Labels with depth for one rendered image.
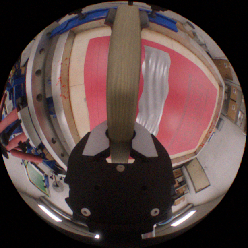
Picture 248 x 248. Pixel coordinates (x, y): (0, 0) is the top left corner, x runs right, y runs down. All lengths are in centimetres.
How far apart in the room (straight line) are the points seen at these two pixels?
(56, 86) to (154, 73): 23
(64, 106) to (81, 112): 5
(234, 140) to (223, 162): 89
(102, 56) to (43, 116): 21
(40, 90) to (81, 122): 16
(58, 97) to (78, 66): 9
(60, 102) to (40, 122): 9
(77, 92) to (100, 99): 7
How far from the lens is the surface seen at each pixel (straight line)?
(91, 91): 18
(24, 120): 27
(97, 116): 19
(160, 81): 19
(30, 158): 67
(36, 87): 24
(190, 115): 31
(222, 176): 407
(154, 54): 20
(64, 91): 20
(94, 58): 19
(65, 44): 24
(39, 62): 26
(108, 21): 16
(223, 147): 376
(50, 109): 37
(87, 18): 25
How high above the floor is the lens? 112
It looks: 60 degrees down
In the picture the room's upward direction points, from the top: 178 degrees clockwise
